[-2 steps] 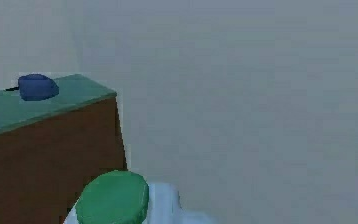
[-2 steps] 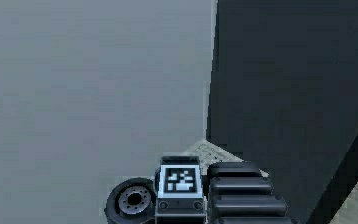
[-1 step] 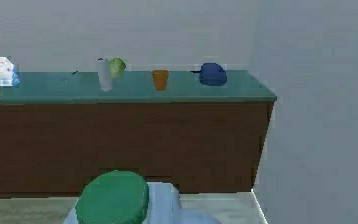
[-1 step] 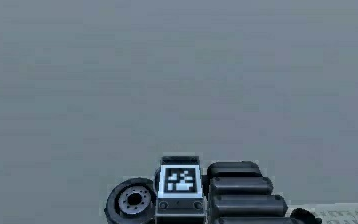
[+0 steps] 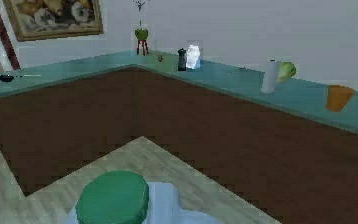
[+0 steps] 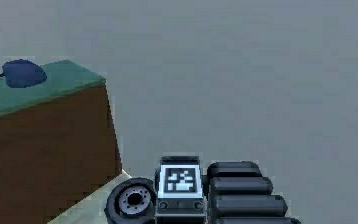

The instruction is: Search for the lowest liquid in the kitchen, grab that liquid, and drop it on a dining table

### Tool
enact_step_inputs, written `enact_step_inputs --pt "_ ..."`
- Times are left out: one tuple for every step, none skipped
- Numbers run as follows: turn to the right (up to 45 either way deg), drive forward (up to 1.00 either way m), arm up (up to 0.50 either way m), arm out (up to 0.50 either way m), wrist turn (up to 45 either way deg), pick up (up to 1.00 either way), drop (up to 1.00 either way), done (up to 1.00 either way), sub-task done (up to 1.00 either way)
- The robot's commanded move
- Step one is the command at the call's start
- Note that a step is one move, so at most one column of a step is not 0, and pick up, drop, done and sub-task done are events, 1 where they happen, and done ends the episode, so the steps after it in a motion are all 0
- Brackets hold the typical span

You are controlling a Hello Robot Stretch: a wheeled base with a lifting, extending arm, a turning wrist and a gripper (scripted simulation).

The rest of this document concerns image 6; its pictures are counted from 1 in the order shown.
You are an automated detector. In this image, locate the brown cupboard with green top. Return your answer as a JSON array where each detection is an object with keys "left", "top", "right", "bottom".
[{"left": 0, "top": 59, "right": 123, "bottom": 224}]

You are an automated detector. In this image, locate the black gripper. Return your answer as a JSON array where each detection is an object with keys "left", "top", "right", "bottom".
[{"left": 104, "top": 177, "right": 158, "bottom": 224}]

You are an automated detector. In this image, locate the dark blue rounded object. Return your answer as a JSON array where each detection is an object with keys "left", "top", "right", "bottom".
[{"left": 0, "top": 59, "right": 48, "bottom": 89}]

